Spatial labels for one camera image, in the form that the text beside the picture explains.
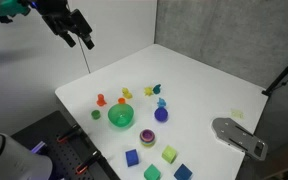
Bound yellow star toy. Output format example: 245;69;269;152
143;86;154;97

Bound royal blue cube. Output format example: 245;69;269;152
124;148;140;168

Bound navy blue cube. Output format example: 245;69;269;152
173;163;194;180

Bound grey metal mounting plate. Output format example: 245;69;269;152
211;117;269;162

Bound large green translucent bowl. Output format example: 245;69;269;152
107;102;135;128

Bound small green cup bowl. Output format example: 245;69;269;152
90;109;102;121

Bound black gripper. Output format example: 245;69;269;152
37;0;96;51

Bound rainbow stacked cups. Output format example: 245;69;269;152
139;128;157;148

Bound yellow duck toy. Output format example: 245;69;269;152
121;87;133;100

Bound orange toy figure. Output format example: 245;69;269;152
96;93;107;108

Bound light blue toy figure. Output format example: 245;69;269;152
156;97;168;109

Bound black stand pole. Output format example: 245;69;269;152
261;48;288;98

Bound lime green cube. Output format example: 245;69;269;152
161;144;178;165

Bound black clamp orange tip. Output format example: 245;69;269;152
56;124;84;144
75;150;102;176

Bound thin black cable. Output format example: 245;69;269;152
65;0;92;74

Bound black perforated base board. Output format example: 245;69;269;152
10;110;122;180

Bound pale yellow tape patch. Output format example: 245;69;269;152
230;108;244;120

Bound teal toy figure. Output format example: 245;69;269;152
152;84;162;95

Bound teal wrist mount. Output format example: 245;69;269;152
0;0;32;18

